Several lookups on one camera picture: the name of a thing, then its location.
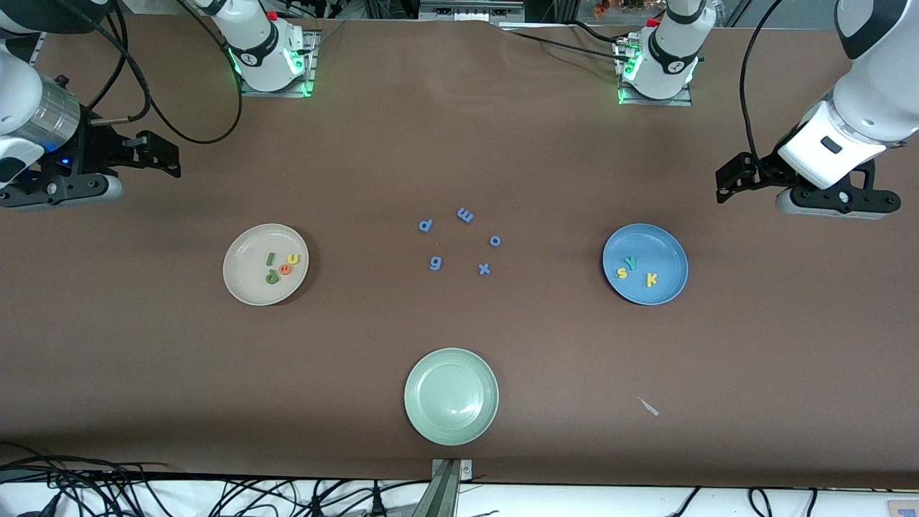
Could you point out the small white paper scrap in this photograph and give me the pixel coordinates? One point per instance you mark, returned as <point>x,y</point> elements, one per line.
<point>648,407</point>

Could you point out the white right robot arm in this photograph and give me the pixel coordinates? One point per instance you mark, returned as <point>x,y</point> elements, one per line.
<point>262,57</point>

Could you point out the green foam letter d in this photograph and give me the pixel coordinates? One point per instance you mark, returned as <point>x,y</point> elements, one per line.
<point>270,278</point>

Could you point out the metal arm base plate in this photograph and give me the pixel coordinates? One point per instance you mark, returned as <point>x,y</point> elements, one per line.
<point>653,103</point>
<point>310,64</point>

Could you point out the pale green plate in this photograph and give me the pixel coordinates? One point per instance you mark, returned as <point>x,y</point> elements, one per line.
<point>451,396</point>

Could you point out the yellow foam letter k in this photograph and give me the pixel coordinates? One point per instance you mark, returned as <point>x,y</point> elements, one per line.
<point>651,279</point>

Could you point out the grey power strip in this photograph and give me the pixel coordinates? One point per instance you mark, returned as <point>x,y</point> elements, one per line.
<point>470,10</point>

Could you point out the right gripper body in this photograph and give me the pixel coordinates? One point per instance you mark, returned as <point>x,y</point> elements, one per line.
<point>97,149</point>

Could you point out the blue foam letter m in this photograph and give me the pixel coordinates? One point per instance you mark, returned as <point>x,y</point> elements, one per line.
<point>465,215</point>

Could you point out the beige brown plate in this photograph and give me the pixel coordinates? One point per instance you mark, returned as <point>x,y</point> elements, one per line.
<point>248,283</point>

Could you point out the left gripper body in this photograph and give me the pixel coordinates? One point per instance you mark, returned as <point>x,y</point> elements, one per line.
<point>766,170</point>

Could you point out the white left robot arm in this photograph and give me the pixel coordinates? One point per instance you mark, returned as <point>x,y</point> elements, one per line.
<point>671,57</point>

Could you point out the blue plate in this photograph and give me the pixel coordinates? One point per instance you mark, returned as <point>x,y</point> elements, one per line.
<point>657,251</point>

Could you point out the brown table cover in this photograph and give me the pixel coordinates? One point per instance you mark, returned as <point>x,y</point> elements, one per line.
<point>459,143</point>

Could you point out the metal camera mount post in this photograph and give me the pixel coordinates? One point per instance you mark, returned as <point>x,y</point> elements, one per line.
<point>445,495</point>

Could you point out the blue foam letter p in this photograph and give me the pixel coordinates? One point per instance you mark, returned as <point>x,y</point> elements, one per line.
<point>423,230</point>

